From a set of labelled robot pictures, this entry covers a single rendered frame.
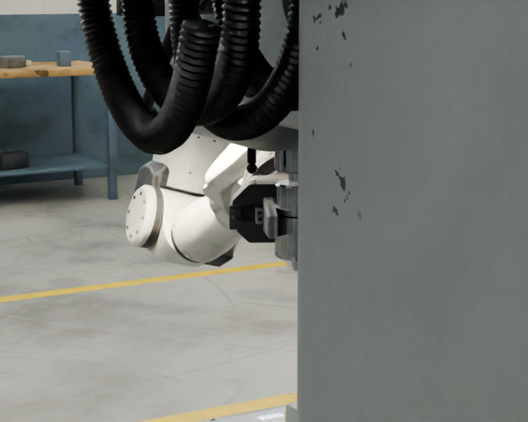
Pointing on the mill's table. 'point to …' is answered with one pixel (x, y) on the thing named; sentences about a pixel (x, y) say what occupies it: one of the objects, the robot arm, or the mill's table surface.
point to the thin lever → (251, 161)
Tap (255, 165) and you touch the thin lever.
